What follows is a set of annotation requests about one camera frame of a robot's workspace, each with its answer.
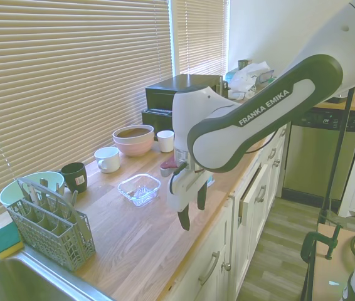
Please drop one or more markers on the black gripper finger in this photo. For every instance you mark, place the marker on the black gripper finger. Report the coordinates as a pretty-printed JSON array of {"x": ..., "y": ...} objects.
[
  {"x": 184, "y": 219},
  {"x": 202, "y": 197}
]

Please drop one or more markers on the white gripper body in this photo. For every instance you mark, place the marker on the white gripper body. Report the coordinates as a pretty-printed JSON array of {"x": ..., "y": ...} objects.
[{"x": 180, "y": 191}]

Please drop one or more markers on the clear lid with teal seal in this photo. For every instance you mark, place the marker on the clear lid with teal seal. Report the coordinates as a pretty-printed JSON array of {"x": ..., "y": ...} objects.
[{"x": 209, "y": 180}]

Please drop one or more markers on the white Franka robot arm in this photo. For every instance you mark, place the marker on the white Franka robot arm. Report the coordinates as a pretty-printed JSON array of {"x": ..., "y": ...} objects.
[{"x": 252, "y": 113}]

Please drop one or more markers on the clear glass food container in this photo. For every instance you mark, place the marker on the clear glass food container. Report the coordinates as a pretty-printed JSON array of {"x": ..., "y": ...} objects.
[{"x": 140, "y": 189}]

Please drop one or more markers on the brown food piece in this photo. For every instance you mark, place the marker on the brown food piece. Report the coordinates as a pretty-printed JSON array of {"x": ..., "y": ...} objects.
[{"x": 131, "y": 191}]

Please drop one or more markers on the red and grey utensil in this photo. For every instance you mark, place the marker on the red and grey utensil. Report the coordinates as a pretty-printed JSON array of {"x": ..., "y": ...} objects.
[{"x": 168, "y": 166}]

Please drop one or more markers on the white kitchen base cabinet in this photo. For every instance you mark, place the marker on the white kitchen base cabinet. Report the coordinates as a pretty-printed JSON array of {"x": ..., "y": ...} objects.
[{"x": 227, "y": 238}]

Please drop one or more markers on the white paper cup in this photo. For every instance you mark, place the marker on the white paper cup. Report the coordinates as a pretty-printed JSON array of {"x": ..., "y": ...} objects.
[{"x": 165, "y": 141}]

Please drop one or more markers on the round metal cabinet knob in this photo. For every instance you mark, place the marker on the round metal cabinet knob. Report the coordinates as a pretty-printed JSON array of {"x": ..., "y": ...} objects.
[
  {"x": 276, "y": 162},
  {"x": 226, "y": 266}
]

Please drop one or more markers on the pink bowl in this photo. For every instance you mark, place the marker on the pink bowl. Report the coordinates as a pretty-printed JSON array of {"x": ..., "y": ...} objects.
[{"x": 133, "y": 149}]

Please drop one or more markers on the beige bowl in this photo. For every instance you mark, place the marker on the beige bowl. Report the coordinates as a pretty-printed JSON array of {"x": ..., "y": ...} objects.
[{"x": 133, "y": 133}]

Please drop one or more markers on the white ceramic mug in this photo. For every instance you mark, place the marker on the white ceramic mug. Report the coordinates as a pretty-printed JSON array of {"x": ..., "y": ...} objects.
[{"x": 108, "y": 160}]

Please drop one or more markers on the black countertop oven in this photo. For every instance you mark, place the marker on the black countertop oven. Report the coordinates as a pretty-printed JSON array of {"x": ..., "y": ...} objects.
[{"x": 171, "y": 86}]

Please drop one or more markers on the black cup with label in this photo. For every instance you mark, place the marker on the black cup with label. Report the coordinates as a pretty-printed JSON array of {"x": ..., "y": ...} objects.
[{"x": 75, "y": 177}]

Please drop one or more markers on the metal utensil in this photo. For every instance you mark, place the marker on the metal utensil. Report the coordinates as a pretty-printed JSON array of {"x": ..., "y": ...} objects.
[
  {"x": 43, "y": 186},
  {"x": 74, "y": 199}
]

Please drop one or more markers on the green metal clamp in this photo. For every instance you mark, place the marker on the green metal clamp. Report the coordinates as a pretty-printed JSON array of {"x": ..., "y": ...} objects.
[{"x": 309, "y": 247}]

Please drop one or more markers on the stainless steel dishwasher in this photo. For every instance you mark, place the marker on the stainless steel dishwasher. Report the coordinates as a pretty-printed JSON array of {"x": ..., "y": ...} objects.
[{"x": 315, "y": 156}]

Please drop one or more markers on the white plastic bag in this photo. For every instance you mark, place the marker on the white plastic bag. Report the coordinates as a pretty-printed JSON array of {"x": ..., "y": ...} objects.
[{"x": 246, "y": 78}]

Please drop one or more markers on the grey plastic cutlery basket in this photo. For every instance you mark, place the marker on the grey plastic cutlery basket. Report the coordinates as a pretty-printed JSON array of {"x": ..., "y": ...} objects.
[{"x": 55, "y": 232}]

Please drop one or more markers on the wooden mounting board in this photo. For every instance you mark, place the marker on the wooden mounting board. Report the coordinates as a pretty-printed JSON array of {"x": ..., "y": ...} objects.
[{"x": 347, "y": 247}]

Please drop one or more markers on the wide beige window blinds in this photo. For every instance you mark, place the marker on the wide beige window blinds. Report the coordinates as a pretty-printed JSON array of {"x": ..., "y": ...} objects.
[{"x": 71, "y": 78}]

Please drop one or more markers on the narrow beige window blinds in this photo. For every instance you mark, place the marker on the narrow beige window blinds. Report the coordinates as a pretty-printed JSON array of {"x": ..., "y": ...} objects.
[{"x": 202, "y": 34}]

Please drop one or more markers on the mint green bowl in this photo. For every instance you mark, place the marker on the mint green bowl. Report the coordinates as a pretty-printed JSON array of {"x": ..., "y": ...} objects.
[{"x": 11, "y": 194}]

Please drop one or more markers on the stainless steel double sink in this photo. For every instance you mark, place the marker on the stainless steel double sink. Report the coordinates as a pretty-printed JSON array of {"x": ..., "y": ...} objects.
[{"x": 24, "y": 282}]

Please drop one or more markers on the green and yellow sponge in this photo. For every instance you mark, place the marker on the green and yellow sponge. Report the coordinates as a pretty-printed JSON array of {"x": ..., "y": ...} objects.
[{"x": 6, "y": 239}]

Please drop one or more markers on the black camera tripod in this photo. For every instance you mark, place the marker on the black camera tripod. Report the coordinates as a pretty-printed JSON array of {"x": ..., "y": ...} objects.
[{"x": 337, "y": 150}]

